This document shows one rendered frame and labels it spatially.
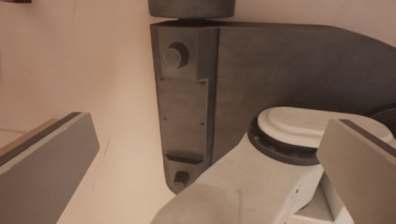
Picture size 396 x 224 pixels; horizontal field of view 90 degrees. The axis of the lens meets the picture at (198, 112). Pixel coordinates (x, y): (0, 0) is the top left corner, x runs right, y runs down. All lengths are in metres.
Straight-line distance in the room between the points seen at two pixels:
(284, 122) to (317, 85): 0.16
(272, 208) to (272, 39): 0.31
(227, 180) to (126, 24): 0.57
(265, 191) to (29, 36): 0.93
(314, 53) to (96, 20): 0.64
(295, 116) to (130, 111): 0.62
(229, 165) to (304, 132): 0.13
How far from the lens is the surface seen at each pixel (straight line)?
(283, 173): 0.33
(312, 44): 0.46
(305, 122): 0.37
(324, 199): 0.52
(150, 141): 0.87
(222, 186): 0.29
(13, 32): 1.06
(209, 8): 0.44
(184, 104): 0.49
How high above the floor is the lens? 0.61
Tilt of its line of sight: 58 degrees down
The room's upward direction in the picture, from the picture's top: 153 degrees counter-clockwise
